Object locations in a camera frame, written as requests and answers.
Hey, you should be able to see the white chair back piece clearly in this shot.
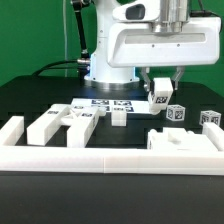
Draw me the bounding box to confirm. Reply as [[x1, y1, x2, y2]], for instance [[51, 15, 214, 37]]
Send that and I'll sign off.
[[27, 104, 106, 148]]

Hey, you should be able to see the white U-shaped fence frame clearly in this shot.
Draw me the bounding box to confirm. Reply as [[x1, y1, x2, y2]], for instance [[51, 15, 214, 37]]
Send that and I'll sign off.
[[0, 116, 224, 176]]

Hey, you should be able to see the white chair seat piece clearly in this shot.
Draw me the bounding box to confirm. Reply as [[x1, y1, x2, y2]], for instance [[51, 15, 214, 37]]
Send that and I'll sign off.
[[147, 127, 218, 152]]

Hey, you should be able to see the white marker sheet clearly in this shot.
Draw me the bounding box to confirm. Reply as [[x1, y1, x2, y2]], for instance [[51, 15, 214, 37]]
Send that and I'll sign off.
[[71, 98, 149, 114]]

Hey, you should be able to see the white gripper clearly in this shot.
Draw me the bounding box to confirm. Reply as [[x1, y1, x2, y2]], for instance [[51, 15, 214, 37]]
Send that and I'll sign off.
[[107, 0, 221, 92]]

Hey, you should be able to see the black cable bundle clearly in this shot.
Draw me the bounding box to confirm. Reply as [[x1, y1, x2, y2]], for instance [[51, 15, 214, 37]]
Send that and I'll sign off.
[[31, 59, 91, 77]]

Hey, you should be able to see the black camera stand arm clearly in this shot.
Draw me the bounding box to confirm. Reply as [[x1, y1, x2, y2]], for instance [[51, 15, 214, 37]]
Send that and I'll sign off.
[[71, 0, 91, 80]]

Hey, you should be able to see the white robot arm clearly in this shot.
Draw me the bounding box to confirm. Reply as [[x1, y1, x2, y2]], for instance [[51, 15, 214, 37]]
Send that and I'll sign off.
[[85, 0, 221, 89]]

